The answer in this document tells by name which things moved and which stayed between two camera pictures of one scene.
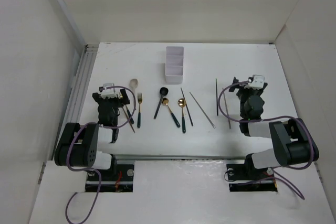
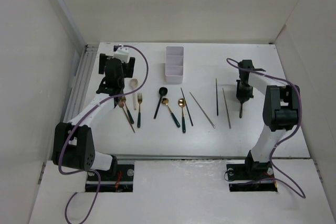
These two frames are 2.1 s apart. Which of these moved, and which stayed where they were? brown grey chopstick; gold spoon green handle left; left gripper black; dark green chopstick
Moved: left gripper black
Stayed: brown grey chopstick; dark green chopstick; gold spoon green handle left
